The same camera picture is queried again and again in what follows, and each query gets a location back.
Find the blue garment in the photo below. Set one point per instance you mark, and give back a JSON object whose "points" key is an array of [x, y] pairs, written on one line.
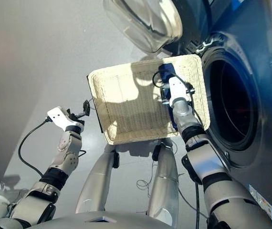
{"points": [[168, 70]]}

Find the black basket support board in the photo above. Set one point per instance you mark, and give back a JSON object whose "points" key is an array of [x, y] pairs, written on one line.
{"points": [[99, 126]]}

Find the pale woven basket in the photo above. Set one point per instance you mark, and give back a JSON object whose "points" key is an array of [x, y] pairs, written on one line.
{"points": [[126, 114]]}

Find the round glass washing machine door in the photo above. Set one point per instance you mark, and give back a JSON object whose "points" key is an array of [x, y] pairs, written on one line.
{"points": [[145, 23]]}

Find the grey washing machine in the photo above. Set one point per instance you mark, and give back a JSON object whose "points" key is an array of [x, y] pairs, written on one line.
{"points": [[269, 119]]}

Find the silver robot leg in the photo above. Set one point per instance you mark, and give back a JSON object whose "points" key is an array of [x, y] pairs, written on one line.
{"points": [[95, 186], [164, 186]]}

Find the silver robot torso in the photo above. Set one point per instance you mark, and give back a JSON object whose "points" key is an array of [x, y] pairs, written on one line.
{"points": [[78, 220]]}

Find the large blue white sticker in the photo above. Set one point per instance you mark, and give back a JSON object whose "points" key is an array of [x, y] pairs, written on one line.
{"points": [[262, 200]]}

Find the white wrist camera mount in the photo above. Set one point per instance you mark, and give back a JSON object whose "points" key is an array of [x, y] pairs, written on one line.
{"points": [[57, 118], [177, 90]]}

